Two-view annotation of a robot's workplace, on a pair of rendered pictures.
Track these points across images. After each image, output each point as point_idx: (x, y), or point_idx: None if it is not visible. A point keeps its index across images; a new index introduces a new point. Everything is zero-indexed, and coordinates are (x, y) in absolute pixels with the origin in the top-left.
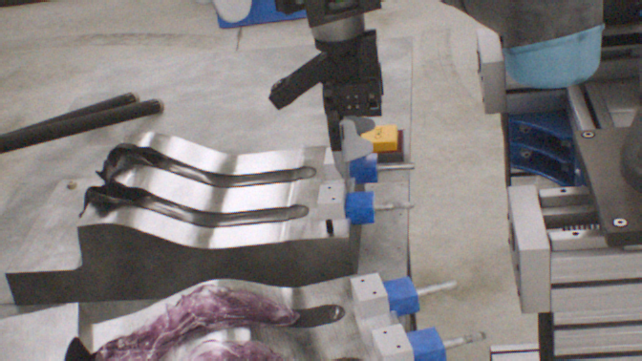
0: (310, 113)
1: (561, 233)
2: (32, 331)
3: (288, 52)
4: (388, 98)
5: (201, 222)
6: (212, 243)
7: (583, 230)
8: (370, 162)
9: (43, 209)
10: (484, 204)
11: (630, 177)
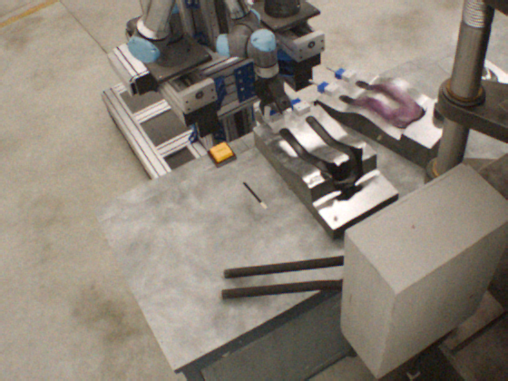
0: (197, 202)
1: (312, 29)
2: (421, 133)
3: (126, 258)
4: (170, 180)
5: (333, 143)
6: (341, 132)
7: (308, 26)
8: (270, 112)
9: (357, 215)
10: (33, 343)
11: (297, 11)
